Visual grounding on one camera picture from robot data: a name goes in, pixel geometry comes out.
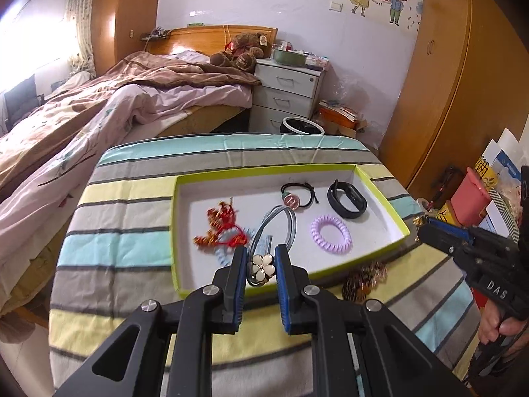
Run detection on white tray with green rim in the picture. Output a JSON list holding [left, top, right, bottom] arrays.
[[171, 164, 411, 298]]

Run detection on cardboard box of books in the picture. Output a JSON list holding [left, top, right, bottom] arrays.
[[318, 99, 368, 139]]

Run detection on wooden bed headboard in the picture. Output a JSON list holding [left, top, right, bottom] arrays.
[[146, 25, 278, 61]]

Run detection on person's right hand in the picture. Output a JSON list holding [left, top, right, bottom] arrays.
[[478, 298, 529, 345]]

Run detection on white nightstand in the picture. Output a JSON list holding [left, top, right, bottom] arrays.
[[248, 57, 331, 133]]

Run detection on blue spiral hair tie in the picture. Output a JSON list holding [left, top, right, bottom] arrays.
[[214, 227, 254, 266]]

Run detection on floral curtain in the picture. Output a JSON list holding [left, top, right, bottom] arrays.
[[66, 0, 98, 77]]

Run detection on window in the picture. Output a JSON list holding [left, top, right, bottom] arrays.
[[0, 4, 79, 92]]

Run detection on black white-rimmed trash bin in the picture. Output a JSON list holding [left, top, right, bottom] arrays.
[[282, 116, 326, 135]]

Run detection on black red tool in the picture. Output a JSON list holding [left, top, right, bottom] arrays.
[[434, 166, 464, 207]]

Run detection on brown teddy bear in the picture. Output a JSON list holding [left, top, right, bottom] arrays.
[[209, 32, 271, 73]]

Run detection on white flower hair tie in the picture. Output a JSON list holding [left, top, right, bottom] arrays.
[[247, 206, 297, 288]]

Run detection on red knotted cord bracelet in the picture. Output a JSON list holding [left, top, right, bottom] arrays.
[[193, 202, 251, 253]]

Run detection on green basin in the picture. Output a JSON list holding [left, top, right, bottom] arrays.
[[273, 47, 308, 67]]

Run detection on purple spiral hair tie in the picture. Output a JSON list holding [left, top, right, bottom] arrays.
[[311, 214, 353, 253]]

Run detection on tall narrow wooden wardrobe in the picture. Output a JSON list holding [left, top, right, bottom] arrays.
[[90, 0, 166, 75]]

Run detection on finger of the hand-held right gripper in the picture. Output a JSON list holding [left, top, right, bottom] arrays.
[[417, 224, 497, 276], [427, 217, 518, 254]]

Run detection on large wooden wardrobe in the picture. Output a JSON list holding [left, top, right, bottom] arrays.
[[378, 0, 529, 191]]

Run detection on paper bags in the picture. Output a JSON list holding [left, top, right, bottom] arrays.
[[475, 128, 529, 241]]

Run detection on pink floral quilt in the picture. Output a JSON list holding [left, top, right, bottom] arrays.
[[0, 50, 253, 315]]

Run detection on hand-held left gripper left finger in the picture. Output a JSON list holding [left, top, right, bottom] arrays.
[[53, 246, 247, 397]]

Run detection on brown blanket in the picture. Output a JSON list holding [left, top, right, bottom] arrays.
[[0, 52, 261, 191]]

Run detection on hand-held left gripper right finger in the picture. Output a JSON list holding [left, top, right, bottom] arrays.
[[275, 244, 472, 397]]

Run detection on black cord bracelet with charm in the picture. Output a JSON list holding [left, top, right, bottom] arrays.
[[280, 181, 320, 211]]

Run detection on black chair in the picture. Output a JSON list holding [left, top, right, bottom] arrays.
[[3, 75, 44, 122]]

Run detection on black smart band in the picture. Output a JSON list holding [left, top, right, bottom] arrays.
[[327, 180, 368, 218]]

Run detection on striped table cloth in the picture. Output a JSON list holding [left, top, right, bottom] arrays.
[[49, 132, 486, 397]]

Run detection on yellow packet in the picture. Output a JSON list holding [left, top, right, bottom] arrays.
[[438, 202, 461, 226]]

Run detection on pink plastic bin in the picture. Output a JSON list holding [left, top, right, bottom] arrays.
[[450, 167, 501, 228]]

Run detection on brown patterned hair clip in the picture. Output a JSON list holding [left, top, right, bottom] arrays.
[[342, 261, 389, 303]]

